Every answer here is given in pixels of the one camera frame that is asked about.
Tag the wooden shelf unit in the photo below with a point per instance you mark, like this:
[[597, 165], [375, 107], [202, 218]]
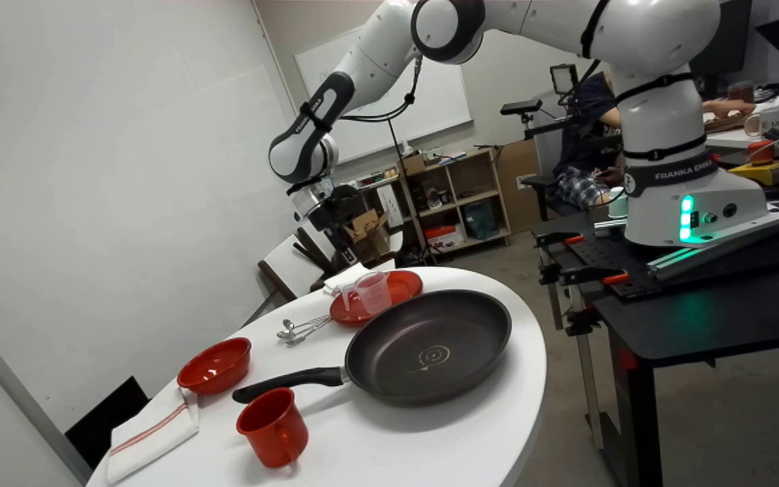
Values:
[[459, 205]]

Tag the red mug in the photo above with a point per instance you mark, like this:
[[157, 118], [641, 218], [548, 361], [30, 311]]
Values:
[[271, 429]]

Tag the red bowl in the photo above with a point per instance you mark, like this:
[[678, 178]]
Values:
[[214, 364]]

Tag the cardboard box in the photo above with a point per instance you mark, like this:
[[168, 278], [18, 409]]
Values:
[[367, 233]]

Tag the black panel at wall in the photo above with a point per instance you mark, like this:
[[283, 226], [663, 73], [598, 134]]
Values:
[[106, 414]]

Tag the round white pedestal table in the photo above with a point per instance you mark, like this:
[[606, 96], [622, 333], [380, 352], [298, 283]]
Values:
[[391, 441]]

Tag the white flat board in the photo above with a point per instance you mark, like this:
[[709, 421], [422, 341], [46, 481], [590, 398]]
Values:
[[284, 270]]

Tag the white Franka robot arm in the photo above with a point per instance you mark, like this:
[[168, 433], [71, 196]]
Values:
[[660, 110]]

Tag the black frying pan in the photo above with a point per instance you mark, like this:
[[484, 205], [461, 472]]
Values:
[[432, 347]]

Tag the white towel with red stripes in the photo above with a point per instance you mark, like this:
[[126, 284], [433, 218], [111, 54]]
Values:
[[149, 433]]

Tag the red plate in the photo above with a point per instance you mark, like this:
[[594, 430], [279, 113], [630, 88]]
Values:
[[405, 288]]

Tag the seated person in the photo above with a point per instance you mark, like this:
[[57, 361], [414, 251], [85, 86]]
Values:
[[587, 145]]

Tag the silver aluminium rail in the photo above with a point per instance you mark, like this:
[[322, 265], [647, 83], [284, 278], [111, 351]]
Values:
[[724, 240]]

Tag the silver metal measuring spoons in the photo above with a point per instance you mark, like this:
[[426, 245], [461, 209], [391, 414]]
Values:
[[298, 329]]

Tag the black desk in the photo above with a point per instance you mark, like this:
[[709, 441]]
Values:
[[724, 311]]

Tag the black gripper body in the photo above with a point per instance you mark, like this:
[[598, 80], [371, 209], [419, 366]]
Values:
[[314, 232]]

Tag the whiteboard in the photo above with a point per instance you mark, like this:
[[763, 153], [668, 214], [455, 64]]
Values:
[[433, 99]]

